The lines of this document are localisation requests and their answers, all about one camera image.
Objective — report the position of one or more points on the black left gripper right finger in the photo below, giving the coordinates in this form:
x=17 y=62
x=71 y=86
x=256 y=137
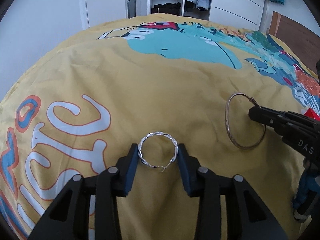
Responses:
x=248 y=217

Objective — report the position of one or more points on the folded black clothes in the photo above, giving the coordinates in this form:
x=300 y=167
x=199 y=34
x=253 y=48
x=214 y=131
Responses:
x=167 y=8

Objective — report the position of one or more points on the white bedroom door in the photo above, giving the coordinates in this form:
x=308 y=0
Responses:
x=101 y=11

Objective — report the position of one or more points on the yellow dinosaur print bedspread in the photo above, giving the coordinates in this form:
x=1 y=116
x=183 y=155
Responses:
x=80 y=107

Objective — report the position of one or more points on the red white jewelry box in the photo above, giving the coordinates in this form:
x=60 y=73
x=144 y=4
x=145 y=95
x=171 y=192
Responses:
x=312 y=114

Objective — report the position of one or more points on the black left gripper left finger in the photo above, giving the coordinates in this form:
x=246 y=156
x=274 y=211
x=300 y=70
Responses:
x=67 y=217

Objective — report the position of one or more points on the thin gold bangle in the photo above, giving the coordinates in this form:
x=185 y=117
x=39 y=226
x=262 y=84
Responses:
x=241 y=132

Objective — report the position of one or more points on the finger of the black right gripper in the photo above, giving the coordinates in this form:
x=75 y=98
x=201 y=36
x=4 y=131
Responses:
x=287 y=124

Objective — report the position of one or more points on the brown wooden headboard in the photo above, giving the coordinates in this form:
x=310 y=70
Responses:
x=301 y=40

